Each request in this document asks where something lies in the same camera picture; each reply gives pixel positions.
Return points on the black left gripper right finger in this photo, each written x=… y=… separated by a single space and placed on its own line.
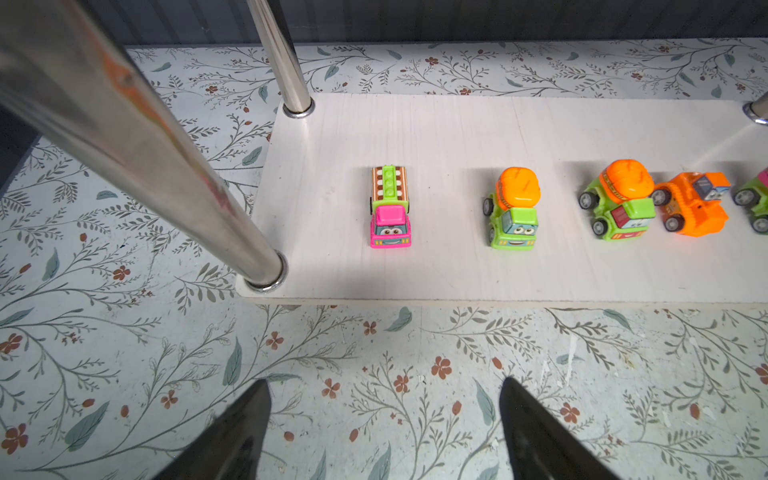
x=539 y=447

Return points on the orange green mixer toy truck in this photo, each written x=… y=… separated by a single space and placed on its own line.
x=619 y=200

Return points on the white two-tier shelf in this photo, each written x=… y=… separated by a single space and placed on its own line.
x=455 y=116

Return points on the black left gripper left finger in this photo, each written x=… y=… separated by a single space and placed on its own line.
x=230 y=448

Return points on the orange toy bulldozer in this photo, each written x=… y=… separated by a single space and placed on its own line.
x=691 y=203

